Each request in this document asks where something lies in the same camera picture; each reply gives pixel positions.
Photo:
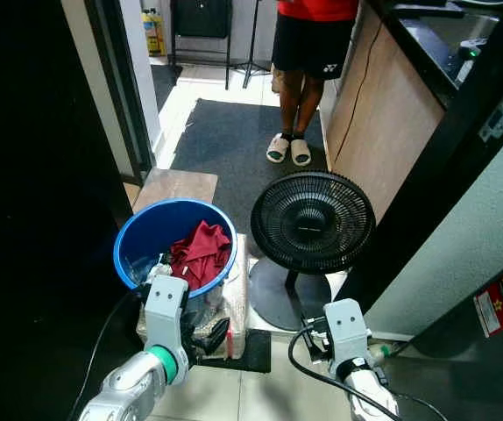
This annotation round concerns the black countertop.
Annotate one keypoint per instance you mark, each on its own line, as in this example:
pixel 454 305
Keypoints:
pixel 427 39

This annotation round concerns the black floor fan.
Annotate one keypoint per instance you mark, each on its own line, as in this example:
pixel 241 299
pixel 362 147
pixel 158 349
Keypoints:
pixel 313 224

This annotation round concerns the red and white sticker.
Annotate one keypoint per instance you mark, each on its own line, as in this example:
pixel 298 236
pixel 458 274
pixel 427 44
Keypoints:
pixel 501 305

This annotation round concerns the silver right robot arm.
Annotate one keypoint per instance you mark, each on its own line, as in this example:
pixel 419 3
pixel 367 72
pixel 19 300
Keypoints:
pixel 370 395

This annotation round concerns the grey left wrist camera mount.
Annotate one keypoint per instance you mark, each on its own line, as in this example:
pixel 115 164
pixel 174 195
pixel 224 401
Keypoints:
pixel 166 307

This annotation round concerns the dark grey floor mat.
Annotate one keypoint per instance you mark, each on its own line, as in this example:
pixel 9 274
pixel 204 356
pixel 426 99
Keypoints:
pixel 225 132

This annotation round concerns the white and black door jamb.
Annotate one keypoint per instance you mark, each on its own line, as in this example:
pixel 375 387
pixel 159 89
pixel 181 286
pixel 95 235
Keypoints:
pixel 138 70

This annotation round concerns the blue plastic bucket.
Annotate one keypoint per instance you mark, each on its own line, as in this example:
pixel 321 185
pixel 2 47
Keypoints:
pixel 155 232

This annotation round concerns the black chair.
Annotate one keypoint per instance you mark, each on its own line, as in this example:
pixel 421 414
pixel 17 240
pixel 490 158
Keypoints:
pixel 201 17

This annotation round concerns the metal strike plate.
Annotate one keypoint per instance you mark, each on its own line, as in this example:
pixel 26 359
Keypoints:
pixel 497 118

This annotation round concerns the black tripod stand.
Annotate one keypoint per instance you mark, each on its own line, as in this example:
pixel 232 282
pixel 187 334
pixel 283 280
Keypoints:
pixel 253 35

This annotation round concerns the black door frame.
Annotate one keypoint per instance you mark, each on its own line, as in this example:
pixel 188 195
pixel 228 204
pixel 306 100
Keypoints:
pixel 435 193

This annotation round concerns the plastic wrapped package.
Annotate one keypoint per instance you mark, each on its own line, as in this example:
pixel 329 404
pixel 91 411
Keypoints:
pixel 234 298

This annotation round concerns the wooden board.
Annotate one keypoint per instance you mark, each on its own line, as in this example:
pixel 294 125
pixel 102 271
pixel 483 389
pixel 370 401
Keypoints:
pixel 177 186

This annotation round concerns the person in red shirt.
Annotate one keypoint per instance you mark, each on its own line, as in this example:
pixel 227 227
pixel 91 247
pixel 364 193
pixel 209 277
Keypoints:
pixel 313 44

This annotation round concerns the white slide sandal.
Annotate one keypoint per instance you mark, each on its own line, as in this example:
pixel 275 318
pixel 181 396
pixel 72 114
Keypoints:
pixel 277 149
pixel 301 153

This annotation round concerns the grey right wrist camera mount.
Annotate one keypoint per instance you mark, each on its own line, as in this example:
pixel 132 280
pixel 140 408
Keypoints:
pixel 346 329

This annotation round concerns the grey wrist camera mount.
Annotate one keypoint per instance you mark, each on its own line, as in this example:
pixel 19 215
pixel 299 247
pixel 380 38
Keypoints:
pixel 346 329
pixel 166 307

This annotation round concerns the small plastic bottle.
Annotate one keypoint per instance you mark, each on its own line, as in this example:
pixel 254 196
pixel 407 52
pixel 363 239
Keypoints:
pixel 383 353

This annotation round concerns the wooden cabinet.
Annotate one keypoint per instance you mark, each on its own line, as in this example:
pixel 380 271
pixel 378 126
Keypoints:
pixel 383 132

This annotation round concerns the white crumpled item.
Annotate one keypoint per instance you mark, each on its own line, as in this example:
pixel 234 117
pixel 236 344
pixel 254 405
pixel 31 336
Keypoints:
pixel 160 268

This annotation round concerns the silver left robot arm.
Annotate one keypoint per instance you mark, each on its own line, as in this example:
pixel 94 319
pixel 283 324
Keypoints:
pixel 124 390

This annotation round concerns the yellow bottle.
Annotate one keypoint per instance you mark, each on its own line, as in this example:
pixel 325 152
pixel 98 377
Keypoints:
pixel 153 35

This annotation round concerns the red garment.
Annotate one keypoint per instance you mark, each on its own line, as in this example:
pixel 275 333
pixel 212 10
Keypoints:
pixel 201 254

